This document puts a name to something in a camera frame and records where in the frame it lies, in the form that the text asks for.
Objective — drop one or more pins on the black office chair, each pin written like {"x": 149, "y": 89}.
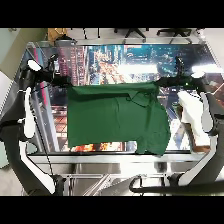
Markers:
{"x": 133, "y": 32}
{"x": 175, "y": 31}

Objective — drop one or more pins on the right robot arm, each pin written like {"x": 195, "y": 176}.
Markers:
{"x": 208, "y": 116}

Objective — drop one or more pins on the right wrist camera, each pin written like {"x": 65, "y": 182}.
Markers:
{"x": 180, "y": 66}

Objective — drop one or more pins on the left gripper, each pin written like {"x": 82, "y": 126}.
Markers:
{"x": 64, "y": 80}

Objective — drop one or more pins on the silver frame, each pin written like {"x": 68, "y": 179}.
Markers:
{"x": 100, "y": 166}

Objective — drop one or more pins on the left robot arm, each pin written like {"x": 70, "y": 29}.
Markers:
{"x": 20, "y": 133}

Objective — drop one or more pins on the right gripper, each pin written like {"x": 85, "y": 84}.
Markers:
{"x": 163, "y": 81}

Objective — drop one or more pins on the dark green T-shirt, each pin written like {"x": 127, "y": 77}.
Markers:
{"x": 116, "y": 116}

